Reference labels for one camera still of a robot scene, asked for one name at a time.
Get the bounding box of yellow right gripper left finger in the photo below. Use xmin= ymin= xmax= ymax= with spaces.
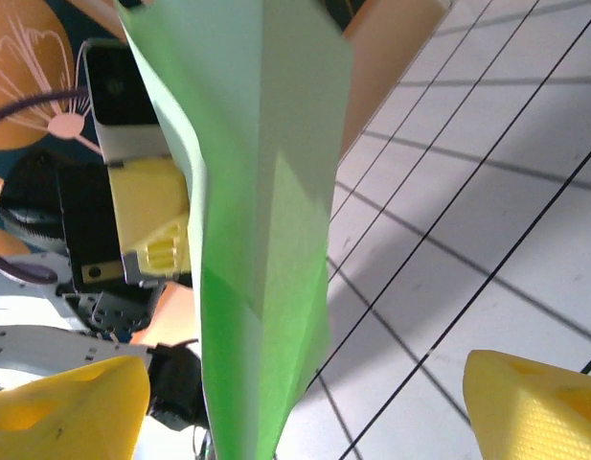
xmin=0 ymin=354 xmax=151 ymax=460

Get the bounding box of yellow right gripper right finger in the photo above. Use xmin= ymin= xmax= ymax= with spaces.
xmin=462 ymin=348 xmax=591 ymax=460

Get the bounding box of light green cloth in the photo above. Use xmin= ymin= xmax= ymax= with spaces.
xmin=113 ymin=0 xmax=356 ymax=460

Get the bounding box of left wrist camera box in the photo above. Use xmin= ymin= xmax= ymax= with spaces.
xmin=81 ymin=38 xmax=174 ymax=162

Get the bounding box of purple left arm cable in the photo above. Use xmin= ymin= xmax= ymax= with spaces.
xmin=0 ymin=88 xmax=93 ymax=285

